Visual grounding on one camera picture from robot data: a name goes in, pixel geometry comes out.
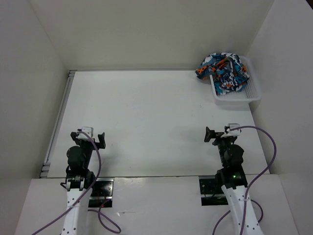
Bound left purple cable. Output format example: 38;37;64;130
31;131;122;235

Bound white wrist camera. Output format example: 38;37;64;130
223;123;241;138
77;127;93;141

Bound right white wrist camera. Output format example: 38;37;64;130
223;123;241;138

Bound colourful patterned shorts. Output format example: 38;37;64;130
195;52;250;95

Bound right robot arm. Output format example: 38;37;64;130
204;124;264;235

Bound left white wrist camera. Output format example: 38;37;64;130
77;127;93;141

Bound white plastic basket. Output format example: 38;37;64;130
210;55;262;106

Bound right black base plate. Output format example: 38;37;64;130
199;177;228;206

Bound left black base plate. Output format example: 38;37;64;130
89;178;114;209

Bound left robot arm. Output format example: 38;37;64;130
61;128;106;235

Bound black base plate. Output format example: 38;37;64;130
89;178;114;209
199;177;228;206

